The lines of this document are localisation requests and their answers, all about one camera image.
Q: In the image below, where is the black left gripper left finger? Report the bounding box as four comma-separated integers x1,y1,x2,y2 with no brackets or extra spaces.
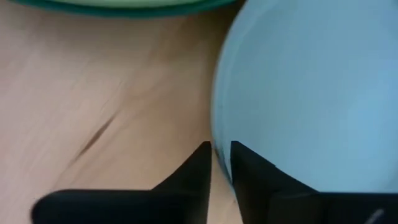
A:
30,141,213,224

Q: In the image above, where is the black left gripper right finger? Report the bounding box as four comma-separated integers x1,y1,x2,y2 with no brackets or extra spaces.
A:
230,140,398,224

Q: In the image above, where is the light blue plastic plate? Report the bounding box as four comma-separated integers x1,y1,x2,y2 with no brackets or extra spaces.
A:
211,0,398,195

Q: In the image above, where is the dark green plastic plate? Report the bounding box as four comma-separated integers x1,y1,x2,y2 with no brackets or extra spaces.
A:
9,0,248,19

